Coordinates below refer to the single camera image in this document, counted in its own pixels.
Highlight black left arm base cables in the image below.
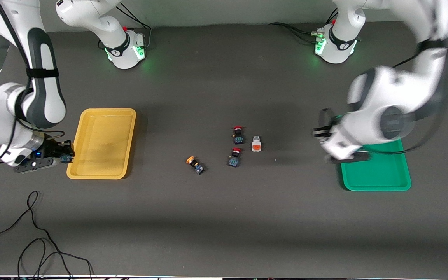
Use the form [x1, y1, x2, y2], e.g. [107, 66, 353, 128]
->
[269, 8, 338, 46]

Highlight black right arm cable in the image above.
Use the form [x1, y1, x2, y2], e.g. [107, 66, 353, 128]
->
[0, 0, 66, 166]

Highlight yellow plastic tray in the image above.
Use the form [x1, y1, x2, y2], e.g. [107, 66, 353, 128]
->
[66, 108, 137, 180]

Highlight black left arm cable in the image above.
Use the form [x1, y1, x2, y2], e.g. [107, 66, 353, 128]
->
[319, 37, 448, 156]

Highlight green plastic tray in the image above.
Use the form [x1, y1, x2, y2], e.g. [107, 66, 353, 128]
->
[335, 115, 412, 192]

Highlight black right arm base cables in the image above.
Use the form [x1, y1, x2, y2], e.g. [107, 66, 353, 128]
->
[117, 3, 153, 50]

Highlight thin black loose cable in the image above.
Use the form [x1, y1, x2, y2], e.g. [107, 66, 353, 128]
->
[17, 237, 95, 280]
[0, 190, 73, 280]

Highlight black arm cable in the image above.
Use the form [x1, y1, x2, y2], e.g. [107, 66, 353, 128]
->
[0, 0, 66, 166]
[319, 37, 448, 156]

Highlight black arm base cables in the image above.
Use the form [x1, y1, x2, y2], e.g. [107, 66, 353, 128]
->
[117, 3, 153, 50]
[269, 8, 338, 46]

